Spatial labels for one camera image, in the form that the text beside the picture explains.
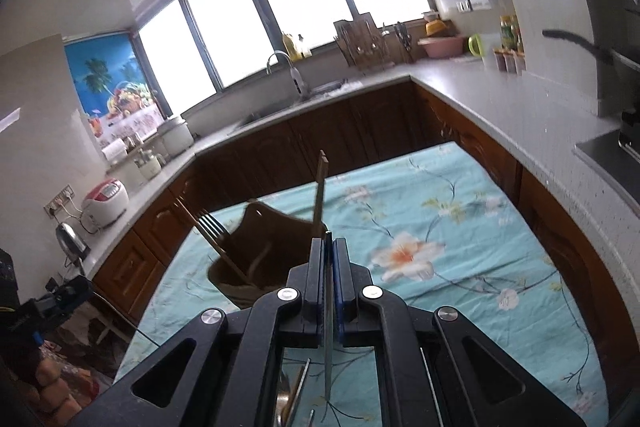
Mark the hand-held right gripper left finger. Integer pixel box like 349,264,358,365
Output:
65,238,328,427

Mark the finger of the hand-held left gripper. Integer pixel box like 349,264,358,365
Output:
32,276,96,325

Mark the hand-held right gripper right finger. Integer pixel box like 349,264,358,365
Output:
333,238,587,427

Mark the wooden utensil holder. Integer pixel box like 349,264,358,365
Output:
207,199,331,310

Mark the metal chopstick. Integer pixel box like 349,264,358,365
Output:
323,231,334,401

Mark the metal spoon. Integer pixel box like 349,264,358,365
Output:
276,347,297,427

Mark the metal fork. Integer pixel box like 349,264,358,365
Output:
196,211,251,283

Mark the person's left hand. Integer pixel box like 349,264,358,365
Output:
27,347,101,418

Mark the steel electric kettle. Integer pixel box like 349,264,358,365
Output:
55,221,92,264

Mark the red and white rice cooker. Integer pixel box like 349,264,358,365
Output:
80,178,130,234

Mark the teal floral tablecloth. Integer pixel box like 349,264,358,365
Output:
115,142,611,427

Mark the white paper roll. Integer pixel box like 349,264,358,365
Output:
102,142,129,166

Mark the small white appliance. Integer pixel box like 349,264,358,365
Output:
135,151,164,180

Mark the steel kitchen sink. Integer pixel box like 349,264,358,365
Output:
239,78,362,128

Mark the white electric pot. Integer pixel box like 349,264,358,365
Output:
157,116,195,156

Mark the chrome kitchen faucet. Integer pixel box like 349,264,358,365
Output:
266,51,310,101

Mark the yellow oil bottle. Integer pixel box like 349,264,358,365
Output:
281,32,301,62

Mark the countertop utensil rack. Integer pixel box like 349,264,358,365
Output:
333,13,396,68

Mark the pink plastic basin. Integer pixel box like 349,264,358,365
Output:
417,36,466,60

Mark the spice jars set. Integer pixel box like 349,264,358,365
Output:
492,47,526,76

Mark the gas stove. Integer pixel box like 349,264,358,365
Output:
574,107,640,190

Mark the green label bottle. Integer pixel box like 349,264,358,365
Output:
500,14,524,52

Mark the black wok with lid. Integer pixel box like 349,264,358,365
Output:
542,28,640,70

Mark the black cable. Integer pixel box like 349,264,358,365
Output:
91,291,162,349

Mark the wall power socket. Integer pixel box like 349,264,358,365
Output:
44,189,76,216

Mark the tropical fruit wall poster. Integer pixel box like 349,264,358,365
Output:
64,32,167,145

